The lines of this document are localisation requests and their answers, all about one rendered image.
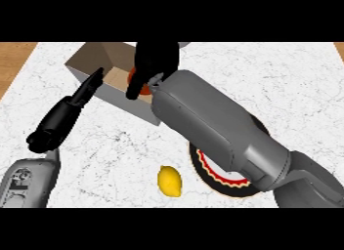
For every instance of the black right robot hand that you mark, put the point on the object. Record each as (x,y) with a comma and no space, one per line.
(153,62)

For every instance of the red tomato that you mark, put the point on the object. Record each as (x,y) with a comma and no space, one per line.
(143,88)

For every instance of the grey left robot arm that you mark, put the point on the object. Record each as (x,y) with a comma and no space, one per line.
(29,184)

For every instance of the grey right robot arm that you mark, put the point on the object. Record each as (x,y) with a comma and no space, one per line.
(227,136)

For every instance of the cardboard box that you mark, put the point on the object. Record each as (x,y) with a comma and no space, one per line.
(110,76)

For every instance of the black red patterned plate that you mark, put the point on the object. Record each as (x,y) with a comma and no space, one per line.
(218,175)

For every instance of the yellow lemon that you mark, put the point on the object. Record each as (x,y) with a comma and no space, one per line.
(169,181)

